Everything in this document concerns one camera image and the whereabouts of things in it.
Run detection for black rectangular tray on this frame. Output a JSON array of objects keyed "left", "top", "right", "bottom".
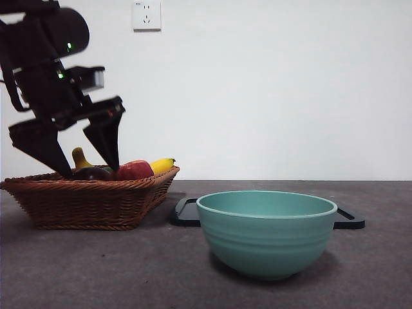
[{"left": 169, "top": 197, "right": 367, "bottom": 230}]

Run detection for white wall power socket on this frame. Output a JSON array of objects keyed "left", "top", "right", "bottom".
[{"left": 133, "top": 0, "right": 162, "bottom": 32}]

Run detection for yellow banana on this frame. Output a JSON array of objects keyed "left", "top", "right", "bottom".
[{"left": 71, "top": 147, "right": 177, "bottom": 176}]

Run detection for dark purple plum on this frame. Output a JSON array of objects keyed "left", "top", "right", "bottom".
[{"left": 71, "top": 166, "right": 114, "bottom": 182}]

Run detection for red apple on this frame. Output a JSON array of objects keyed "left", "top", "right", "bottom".
[{"left": 115, "top": 160, "right": 155, "bottom": 181}]

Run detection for brown wicker basket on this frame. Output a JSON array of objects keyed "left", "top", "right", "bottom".
[{"left": 0, "top": 165, "right": 181, "bottom": 231}]

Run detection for teal ribbed bowl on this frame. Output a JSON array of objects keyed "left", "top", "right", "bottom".
[{"left": 196, "top": 190, "right": 339, "bottom": 281}]

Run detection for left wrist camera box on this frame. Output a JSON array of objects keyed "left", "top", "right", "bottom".
[{"left": 64, "top": 66, "right": 106, "bottom": 91}]

